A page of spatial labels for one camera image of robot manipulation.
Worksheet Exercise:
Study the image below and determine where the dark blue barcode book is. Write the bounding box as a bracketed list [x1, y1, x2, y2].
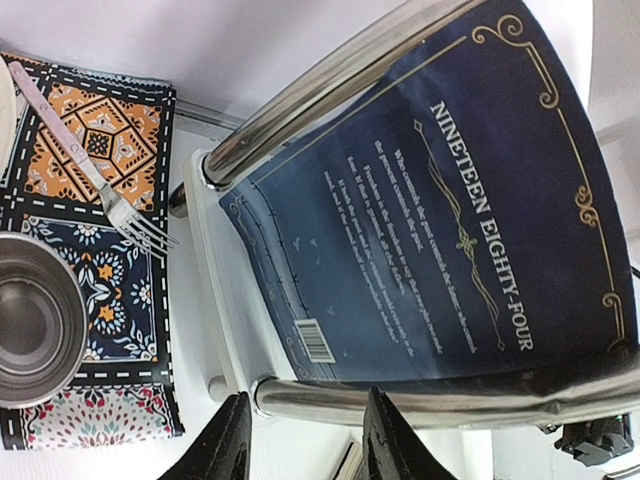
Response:
[220, 1, 638, 382]

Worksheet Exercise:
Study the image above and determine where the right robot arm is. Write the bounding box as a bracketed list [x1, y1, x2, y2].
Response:
[537, 411, 639, 472]

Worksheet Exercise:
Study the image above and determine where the white two-tier shelf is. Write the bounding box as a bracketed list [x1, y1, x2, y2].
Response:
[172, 1, 639, 429]

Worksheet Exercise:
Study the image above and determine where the silver fork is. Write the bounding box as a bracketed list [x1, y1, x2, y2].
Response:
[8, 61, 179, 259]

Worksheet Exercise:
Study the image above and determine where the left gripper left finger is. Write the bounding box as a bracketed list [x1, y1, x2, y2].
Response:
[160, 392, 251, 480]

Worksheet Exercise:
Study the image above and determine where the small brown white cup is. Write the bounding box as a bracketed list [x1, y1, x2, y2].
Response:
[1, 232, 88, 409]

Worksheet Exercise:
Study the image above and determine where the patterned placemat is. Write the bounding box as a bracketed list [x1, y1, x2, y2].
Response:
[1, 57, 184, 450]

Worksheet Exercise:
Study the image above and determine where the black gold-circle book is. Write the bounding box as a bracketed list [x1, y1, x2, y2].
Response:
[333, 441, 366, 480]

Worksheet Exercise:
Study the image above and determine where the pink white plate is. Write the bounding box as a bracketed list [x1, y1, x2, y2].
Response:
[1, 52, 25, 176]

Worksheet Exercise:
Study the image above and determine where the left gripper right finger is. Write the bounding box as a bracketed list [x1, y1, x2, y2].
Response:
[362, 385, 470, 479]

